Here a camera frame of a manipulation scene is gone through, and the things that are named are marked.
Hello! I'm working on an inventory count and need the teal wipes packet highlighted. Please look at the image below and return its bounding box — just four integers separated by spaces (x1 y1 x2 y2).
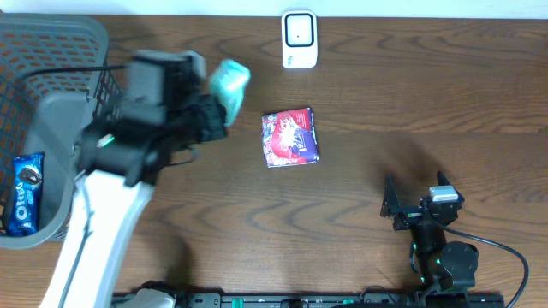
209 59 251 127

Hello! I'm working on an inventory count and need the red purple snack packet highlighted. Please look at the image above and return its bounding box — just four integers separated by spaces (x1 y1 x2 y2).
261 107 320 168

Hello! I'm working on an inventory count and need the blue Oreo packet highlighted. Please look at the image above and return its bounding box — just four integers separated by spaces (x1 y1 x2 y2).
7 152 44 237

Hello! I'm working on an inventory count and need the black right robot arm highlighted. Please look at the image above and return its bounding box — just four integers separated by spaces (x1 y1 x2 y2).
380 172 479 292

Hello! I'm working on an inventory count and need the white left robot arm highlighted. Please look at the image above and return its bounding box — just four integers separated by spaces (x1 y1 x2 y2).
41 50 226 307

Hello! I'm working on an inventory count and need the grey plastic basket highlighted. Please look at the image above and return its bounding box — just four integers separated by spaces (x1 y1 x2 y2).
1 13 120 249

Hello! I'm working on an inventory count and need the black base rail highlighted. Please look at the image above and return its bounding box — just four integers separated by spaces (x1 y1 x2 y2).
110 290 506 308

